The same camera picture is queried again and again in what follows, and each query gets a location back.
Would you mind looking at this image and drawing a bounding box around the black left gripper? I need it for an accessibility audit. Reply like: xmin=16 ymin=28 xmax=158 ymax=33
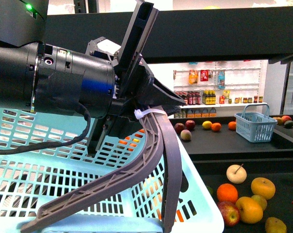
xmin=87 ymin=1 xmax=185 ymax=154

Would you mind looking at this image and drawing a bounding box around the teal plastic shopping basket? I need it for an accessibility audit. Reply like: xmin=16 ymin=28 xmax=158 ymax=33
xmin=0 ymin=108 xmax=224 ymax=233

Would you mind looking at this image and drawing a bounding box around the white zip tie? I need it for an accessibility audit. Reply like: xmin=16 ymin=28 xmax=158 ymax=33
xmin=134 ymin=108 xmax=167 ymax=120

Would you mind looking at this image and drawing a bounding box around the small blue basket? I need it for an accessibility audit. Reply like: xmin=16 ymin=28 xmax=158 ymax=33
xmin=234 ymin=103 xmax=277 ymax=143

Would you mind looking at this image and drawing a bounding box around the white pear right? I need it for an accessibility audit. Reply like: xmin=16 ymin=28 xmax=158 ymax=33
xmin=226 ymin=165 xmax=247 ymax=184

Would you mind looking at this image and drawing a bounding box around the small orange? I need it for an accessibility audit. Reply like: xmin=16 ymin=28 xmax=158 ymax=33
xmin=216 ymin=183 xmax=238 ymax=204

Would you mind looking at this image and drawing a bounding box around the red yellow apple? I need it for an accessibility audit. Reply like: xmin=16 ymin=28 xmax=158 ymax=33
xmin=217 ymin=201 xmax=240 ymax=227

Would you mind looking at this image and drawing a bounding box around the golden pear apple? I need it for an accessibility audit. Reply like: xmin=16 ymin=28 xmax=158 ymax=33
xmin=251 ymin=177 xmax=276 ymax=200

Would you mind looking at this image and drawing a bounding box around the yellow orange apple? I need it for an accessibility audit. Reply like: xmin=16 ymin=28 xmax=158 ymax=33
xmin=236 ymin=197 xmax=263 ymax=224

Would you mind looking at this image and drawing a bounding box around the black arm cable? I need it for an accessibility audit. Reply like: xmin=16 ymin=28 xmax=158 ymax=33
xmin=0 ymin=101 xmax=92 ymax=156

